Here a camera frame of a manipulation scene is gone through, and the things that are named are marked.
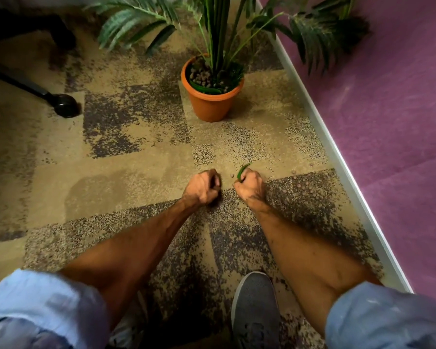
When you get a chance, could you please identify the person's right hand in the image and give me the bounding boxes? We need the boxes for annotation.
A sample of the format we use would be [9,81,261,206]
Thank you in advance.
[233,168,267,208]

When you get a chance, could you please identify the person's left hand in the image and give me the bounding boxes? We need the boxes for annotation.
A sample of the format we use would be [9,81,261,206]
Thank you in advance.
[182,169,222,206]

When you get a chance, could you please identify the green leaf piece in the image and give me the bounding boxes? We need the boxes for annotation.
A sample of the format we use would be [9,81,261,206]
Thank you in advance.
[236,162,253,182]

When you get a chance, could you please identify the person's left forearm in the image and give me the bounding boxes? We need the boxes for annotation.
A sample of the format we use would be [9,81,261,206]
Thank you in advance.
[58,198,204,329]

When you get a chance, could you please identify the person's right forearm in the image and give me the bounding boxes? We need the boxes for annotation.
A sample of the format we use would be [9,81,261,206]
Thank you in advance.
[245,198,382,338]

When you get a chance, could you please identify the scattered brown pebbles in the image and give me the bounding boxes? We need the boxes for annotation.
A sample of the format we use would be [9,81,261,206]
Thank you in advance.
[265,170,335,207]

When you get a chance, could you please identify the terracotta plant pot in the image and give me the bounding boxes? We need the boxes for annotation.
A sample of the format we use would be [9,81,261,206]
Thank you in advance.
[180,54,245,123]

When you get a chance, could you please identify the white baseboard strip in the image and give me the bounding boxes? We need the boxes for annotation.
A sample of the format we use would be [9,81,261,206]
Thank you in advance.
[254,0,414,294]

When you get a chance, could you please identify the brown pebbles in pot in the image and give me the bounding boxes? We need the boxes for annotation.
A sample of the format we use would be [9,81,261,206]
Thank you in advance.
[187,59,240,90]

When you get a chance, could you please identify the grey sneaker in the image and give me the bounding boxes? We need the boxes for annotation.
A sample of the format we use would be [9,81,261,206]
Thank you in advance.
[231,271,281,349]

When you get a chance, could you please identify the green palm plant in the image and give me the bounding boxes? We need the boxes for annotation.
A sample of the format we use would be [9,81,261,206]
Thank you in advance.
[84,0,371,95]

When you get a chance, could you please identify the light blue shirt sleeve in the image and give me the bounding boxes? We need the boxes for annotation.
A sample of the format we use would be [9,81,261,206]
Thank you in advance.
[324,281,436,349]
[0,269,111,349]

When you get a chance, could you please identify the black office chair base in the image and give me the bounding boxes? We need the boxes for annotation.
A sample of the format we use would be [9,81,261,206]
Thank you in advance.
[0,9,82,119]

